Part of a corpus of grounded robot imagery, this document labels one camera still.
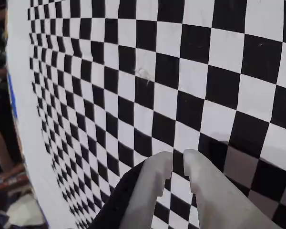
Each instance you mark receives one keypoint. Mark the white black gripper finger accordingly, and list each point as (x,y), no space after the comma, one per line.
(143,190)

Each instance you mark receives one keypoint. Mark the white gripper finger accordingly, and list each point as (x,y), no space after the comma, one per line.
(217,202)

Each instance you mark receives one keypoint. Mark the black white checkered mat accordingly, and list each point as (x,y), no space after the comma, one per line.
(157,83)

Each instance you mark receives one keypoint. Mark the blue white penguin figure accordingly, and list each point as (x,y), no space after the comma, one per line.
(21,212)

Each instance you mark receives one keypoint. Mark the orange book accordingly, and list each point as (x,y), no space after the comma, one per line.
(9,177)

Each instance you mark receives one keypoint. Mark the brown wooden chair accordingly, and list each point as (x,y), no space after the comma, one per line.
(0,131)

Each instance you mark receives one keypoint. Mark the blue tape strip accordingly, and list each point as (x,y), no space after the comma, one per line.
(12,95)

